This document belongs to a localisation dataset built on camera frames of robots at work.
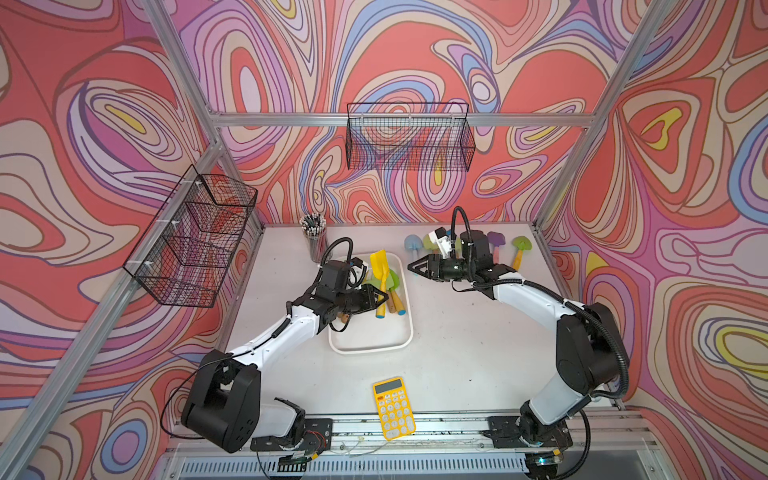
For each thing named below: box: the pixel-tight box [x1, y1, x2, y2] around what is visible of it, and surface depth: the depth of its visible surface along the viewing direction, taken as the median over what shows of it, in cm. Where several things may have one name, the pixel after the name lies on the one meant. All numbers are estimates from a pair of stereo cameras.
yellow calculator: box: [372, 377, 417, 441], surface depth 78 cm
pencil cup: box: [299, 213, 328, 263], surface depth 99 cm
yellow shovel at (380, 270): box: [370, 249, 389, 319], surface depth 87 cm
